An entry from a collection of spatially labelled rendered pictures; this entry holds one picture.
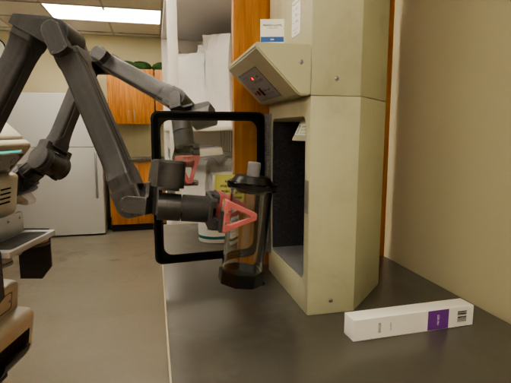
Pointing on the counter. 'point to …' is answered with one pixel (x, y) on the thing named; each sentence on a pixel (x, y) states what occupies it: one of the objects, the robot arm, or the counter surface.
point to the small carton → (272, 30)
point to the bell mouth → (300, 131)
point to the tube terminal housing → (338, 150)
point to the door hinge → (268, 172)
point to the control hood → (277, 68)
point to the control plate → (258, 84)
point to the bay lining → (287, 185)
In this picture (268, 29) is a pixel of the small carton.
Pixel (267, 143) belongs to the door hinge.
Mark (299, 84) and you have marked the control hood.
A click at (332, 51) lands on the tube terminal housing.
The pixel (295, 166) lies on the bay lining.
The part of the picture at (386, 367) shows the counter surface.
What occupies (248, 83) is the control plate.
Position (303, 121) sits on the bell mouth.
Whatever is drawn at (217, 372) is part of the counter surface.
